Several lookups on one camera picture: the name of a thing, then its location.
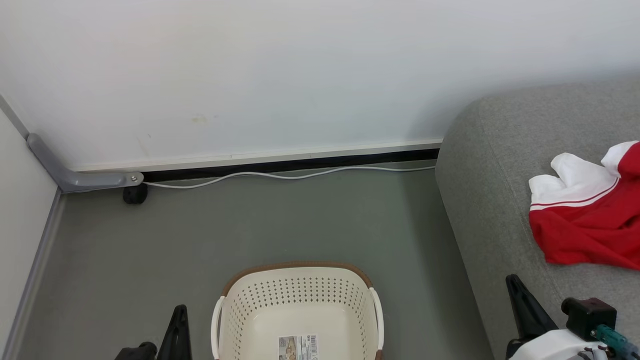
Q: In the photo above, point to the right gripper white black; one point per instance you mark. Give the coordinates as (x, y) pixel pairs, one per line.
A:
(555, 347)

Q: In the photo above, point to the cream perforated laundry basket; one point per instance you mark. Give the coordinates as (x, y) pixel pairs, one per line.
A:
(300, 300)

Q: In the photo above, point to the grey wall edge trim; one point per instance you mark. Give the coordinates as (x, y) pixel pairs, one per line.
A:
(37, 275)

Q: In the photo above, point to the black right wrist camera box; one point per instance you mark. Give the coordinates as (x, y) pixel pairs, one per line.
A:
(587, 315)

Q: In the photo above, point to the printed basket label sticker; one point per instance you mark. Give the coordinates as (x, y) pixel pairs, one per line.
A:
(298, 347)

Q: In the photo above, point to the black caster wheel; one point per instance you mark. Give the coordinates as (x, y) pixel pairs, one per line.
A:
(135, 194)

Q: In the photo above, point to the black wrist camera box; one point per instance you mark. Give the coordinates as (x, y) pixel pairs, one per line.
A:
(137, 351)
(587, 315)

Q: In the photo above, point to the grey metal floor bracket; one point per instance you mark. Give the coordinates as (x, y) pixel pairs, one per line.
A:
(80, 179)

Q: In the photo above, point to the black baseboard strip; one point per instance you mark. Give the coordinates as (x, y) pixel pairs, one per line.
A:
(300, 164)

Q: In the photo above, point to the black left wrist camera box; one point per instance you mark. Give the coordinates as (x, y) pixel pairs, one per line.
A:
(137, 351)

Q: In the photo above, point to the red and white garment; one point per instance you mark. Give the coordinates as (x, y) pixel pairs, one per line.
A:
(590, 230)

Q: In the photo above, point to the grey fabric sofa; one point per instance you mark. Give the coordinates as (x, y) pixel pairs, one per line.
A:
(500, 165)

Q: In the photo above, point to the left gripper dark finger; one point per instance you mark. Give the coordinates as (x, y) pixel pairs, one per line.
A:
(176, 335)

